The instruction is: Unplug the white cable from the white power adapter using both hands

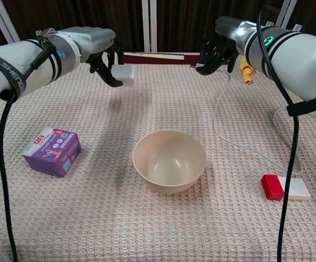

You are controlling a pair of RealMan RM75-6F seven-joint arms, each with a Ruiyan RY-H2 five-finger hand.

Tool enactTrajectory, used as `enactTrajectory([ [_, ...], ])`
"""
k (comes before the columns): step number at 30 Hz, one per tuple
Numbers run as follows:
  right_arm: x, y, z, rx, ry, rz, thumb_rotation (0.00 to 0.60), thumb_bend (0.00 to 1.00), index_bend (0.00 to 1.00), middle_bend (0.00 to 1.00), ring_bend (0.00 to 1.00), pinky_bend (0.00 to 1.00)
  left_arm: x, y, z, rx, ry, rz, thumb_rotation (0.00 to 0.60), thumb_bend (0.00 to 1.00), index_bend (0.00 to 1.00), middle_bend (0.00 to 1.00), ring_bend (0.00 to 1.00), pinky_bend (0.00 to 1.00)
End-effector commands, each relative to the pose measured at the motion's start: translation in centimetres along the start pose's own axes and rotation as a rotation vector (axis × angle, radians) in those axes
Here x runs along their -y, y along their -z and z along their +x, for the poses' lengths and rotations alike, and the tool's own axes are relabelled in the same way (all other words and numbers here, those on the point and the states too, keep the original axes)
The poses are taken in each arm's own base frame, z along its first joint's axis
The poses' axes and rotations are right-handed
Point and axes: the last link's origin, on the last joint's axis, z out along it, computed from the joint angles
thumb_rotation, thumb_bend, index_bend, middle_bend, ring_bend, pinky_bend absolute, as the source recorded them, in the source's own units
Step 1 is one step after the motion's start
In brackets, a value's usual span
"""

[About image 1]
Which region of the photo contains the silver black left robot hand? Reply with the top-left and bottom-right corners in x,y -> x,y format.
75,26 -> 126,88

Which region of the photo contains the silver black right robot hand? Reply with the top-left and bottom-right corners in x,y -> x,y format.
195,15 -> 257,76

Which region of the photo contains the small white block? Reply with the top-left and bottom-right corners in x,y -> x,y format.
111,64 -> 135,87

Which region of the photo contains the white charger with cable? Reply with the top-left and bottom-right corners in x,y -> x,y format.
195,62 -> 316,173

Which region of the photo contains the dark pleated curtain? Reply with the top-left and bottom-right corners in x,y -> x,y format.
0,0 -> 316,54

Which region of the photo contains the yellow rubber chicken toy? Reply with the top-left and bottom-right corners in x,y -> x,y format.
239,56 -> 255,85

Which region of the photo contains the long maroon box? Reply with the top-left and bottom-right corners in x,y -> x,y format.
123,52 -> 202,66

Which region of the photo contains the purple tissue pack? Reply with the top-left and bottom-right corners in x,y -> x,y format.
21,127 -> 82,178

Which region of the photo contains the beige bowl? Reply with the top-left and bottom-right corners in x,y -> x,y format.
132,129 -> 207,194

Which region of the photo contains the red and white box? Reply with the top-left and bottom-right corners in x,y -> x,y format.
260,174 -> 311,202

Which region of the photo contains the beige woven tablecloth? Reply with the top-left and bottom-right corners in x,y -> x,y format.
0,51 -> 316,262

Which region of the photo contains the white metal frame post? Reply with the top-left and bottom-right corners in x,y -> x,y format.
0,0 -> 21,43
141,0 -> 158,52
276,0 -> 297,28

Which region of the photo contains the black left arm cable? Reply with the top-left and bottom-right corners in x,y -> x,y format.
0,40 -> 57,262

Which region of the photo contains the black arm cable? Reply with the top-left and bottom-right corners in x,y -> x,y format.
0,40 -> 57,262
257,5 -> 300,262

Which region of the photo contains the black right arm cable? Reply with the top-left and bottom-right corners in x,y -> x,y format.
257,5 -> 300,262

